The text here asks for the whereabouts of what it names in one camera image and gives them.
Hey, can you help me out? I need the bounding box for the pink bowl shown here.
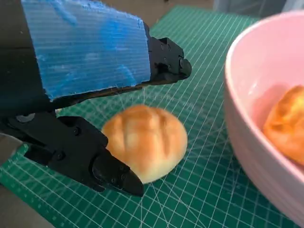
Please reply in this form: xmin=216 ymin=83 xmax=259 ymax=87
xmin=224 ymin=10 xmax=304 ymax=226

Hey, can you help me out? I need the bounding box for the round toy bread bun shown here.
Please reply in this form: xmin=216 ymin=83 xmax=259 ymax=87
xmin=101 ymin=104 xmax=188 ymax=185

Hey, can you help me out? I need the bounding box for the green cutting mat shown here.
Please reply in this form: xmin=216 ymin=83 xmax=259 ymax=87
xmin=0 ymin=5 xmax=304 ymax=228

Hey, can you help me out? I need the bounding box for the bare black left hand, blue tape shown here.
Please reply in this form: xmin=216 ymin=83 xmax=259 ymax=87
xmin=0 ymin=0 xmax=192 ymax=197

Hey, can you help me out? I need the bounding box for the long striped toy bread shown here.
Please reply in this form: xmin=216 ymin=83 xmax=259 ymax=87
xmin=263 ymin=85 xmax=304 ymax=167

